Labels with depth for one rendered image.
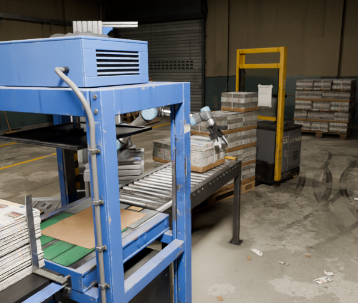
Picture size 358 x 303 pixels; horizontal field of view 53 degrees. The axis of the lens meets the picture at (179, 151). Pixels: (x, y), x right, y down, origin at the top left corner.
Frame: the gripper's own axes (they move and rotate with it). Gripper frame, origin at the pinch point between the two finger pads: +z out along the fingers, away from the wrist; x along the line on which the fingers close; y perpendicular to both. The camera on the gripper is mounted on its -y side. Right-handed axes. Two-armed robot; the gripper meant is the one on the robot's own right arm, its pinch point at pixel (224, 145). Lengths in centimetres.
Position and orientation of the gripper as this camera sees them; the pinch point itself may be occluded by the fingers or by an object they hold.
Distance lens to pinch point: 291.9
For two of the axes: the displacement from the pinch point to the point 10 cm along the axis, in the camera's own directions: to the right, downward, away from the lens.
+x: -5.9, 1.9, -7.8
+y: -6.9, 3.8, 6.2
